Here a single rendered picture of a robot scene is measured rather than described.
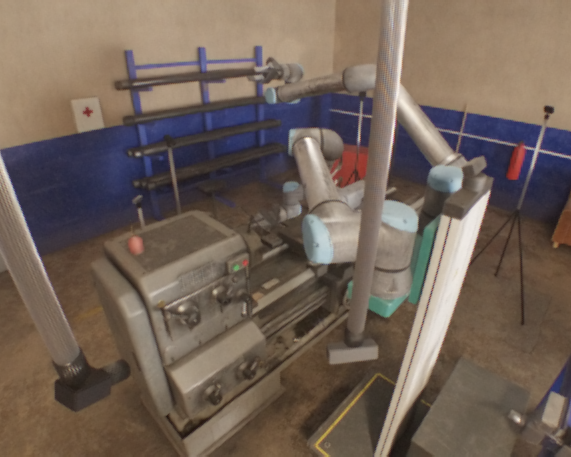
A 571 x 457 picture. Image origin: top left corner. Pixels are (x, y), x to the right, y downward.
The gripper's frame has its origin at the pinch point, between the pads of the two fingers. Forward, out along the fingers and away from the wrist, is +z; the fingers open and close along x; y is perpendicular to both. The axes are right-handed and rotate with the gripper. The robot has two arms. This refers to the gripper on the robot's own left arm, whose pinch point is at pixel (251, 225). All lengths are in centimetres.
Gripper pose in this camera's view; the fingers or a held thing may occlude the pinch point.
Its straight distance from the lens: 194.7
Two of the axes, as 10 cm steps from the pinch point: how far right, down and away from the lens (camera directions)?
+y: -1.9, 7.0, 6.9
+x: -6.0, -6.4, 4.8
